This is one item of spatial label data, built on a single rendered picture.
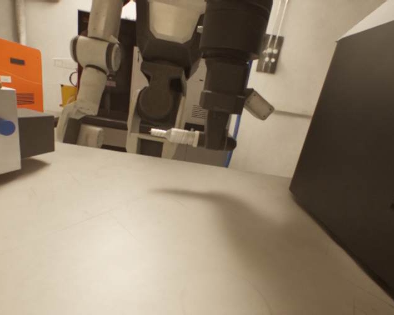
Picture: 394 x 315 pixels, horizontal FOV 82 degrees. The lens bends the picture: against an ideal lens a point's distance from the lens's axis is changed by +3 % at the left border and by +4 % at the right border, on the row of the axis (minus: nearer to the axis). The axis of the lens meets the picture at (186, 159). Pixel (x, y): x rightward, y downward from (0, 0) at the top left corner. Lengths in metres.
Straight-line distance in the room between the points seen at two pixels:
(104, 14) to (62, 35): 2.45
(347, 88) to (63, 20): 3.13
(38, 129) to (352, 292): 0.41
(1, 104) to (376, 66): 0.42
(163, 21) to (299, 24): 2.62
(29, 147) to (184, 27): 0.53
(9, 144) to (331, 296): 0.37
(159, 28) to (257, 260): 0.64
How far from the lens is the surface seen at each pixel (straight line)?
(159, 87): 0.70
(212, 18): 0.34
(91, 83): 0.77
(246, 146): 3.09
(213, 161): 1.78
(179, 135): 0.35
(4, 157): 0.35
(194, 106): 1.76
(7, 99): 0.34
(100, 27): 0.83
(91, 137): 0.71
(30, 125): 0.38
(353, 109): 0.34
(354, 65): 0.37
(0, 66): 1.56
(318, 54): 3.32
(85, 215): 0.27
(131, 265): 0.21
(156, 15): 0.75
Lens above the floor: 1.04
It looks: 17 degrees down
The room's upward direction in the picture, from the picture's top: 10 degrees clockwise
